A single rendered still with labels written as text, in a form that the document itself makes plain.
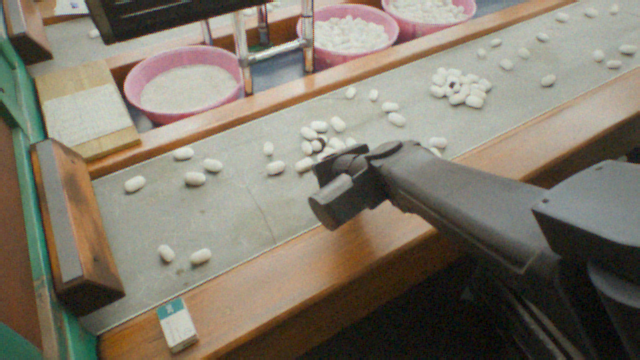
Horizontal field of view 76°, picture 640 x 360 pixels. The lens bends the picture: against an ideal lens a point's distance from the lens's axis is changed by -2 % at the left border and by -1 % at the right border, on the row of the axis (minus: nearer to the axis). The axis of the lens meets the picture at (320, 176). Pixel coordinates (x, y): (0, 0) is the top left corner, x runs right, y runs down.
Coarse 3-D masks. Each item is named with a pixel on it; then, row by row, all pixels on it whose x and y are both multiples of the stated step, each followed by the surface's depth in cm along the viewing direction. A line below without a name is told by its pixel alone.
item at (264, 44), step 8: (256, 8) 104; (264, 8) 104; (264, 16) 105; (200, 24) 98; (208, 24) 99; (264, 24) 107; (208, 32) 100; (264, 32) 108; (208, 40) 101; (264, 40) 110; (248, 48) 110; (256, 48) 110; (264, 48) 111; (272, 56) 114
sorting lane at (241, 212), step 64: (448, 64) 101; (576, 64) 101; (256, 128) 84; (384, 128) 84; (448, 128) 84; (512, 128) 84; (128, 192) 73; (192, 192) 73; (256, 192) 73; (128, 256) 64; (256, 256) 64; (128, 320) 57
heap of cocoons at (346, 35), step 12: (324, 24) 114; (336, 24) 116; (348, 24) 114; (360, 24) 115; (372, 24) 114; (324, 36) 110; (336, 36) 111; (348, 36) 110; (360, 36) 111; (372, 36) 109; (384, 36) 109; (336, 48) 105; (348, 48) 106; (360, 48) 105; (372, 48) 108
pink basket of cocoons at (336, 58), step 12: (324, 12) 116; (336, 12) 117; (348, 12) 117; (360, 12) 117; (372, 12) 115; (384, 12) 113; (300, 24) 109; (384, 24) 113; (396, 24) 108; (300, 36) 104; (396, 36) 104; (324, 48) 100; (384, 48) 102; (324, 60) 104; (336, 60) 102; (348, 60) 101
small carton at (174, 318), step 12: (180, 300) 54; (168, 312) 53; (180, 312) 53; (168, 324) 52; (180, 324) 52; (192, 324) 54; (168, 336) 51; (180, 336) 51; (192, 336) 51; (180, 348) 51
